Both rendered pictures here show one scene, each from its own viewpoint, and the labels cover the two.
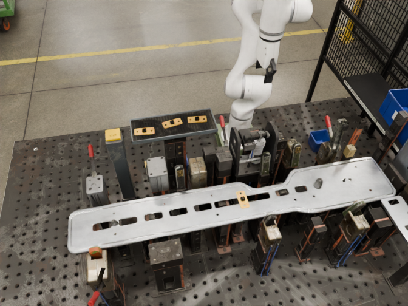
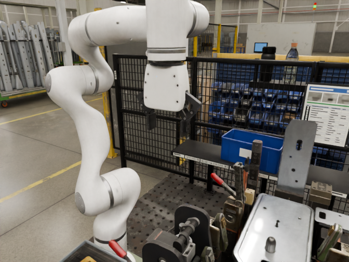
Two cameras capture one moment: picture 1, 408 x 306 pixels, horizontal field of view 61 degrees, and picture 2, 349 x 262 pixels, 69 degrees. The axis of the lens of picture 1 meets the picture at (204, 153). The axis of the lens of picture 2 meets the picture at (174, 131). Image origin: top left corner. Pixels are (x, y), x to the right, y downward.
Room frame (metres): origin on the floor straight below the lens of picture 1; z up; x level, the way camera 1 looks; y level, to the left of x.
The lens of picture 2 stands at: (0.64, 0.19, 1.65)
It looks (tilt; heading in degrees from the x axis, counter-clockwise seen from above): 20 degrees down; 314
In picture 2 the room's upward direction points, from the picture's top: straight up
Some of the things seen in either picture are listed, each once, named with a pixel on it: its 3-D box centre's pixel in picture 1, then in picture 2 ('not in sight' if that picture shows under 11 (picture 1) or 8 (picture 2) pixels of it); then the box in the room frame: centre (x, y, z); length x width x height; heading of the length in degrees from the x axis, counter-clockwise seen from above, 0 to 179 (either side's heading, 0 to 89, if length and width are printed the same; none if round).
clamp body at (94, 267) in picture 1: (107, 283); not in sight; (0.47, 0.36, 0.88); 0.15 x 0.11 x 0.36; 14
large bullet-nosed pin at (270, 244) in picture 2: (318, 183); (270, 245); (0.87, -0.50, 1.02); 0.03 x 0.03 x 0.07
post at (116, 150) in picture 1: (121, 168); not in sight; (1.00, 0.39, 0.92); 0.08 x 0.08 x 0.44; 14
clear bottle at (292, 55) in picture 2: not in sight; (291, 63); (1.15, -1.22, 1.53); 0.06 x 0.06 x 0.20
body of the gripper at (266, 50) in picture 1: (268, 47); (166, 83); (1.06, -0.21, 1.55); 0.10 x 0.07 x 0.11; 14
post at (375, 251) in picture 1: (385, 231); not in sight; (0.74, -0.82, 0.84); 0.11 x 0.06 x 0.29; 14
